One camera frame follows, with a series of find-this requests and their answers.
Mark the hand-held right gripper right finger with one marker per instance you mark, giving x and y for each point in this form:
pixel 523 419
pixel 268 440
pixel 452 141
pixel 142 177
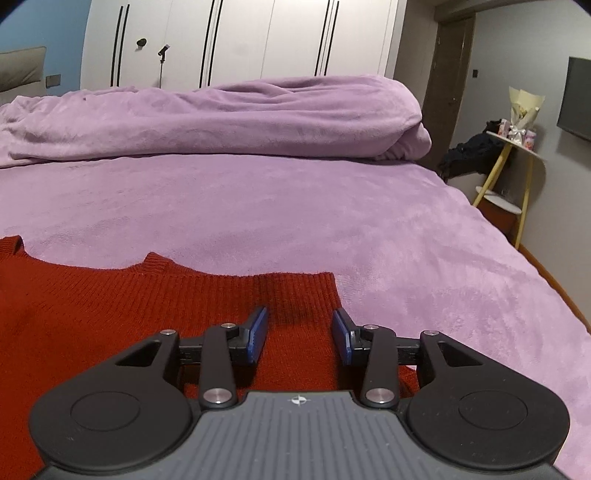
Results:
pixel 341 334

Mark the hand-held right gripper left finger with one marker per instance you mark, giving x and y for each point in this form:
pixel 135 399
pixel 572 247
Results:
pixel 258 334

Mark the red knit cardigan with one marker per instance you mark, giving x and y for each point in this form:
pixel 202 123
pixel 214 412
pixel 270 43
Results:
pixel 92 300

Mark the dark clothes pile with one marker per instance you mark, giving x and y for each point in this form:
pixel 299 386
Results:
pixel 471 154

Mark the purple bed blanket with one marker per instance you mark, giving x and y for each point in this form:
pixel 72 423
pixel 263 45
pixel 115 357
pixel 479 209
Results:
pixel 323 221

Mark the side table with yellow legs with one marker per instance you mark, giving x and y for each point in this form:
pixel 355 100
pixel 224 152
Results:
pixel 503 203

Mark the purple duvet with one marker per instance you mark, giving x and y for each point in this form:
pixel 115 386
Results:
pixel 231 120

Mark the dark wooden door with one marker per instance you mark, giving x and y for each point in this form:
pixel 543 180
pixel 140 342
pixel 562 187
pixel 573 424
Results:
pixel 450 92

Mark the small pink jar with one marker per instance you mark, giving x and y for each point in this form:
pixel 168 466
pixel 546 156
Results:
pixel 532 140

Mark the wrapped flower bouquet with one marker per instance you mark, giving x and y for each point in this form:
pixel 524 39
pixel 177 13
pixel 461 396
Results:
pixel 524 108

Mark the thin tripod stand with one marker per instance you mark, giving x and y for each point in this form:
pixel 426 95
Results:
pixel 162 53

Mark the white wardrobe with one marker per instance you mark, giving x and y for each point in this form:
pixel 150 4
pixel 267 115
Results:
pixel 277 37

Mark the grey headboard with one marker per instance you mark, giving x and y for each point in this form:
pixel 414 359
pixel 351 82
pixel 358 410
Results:
pixel 21 69

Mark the wall switch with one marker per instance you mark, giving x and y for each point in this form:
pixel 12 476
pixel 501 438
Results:
pixel 53 80

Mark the wall television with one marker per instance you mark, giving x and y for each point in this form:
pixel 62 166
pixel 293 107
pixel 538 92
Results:
pixel 576 97

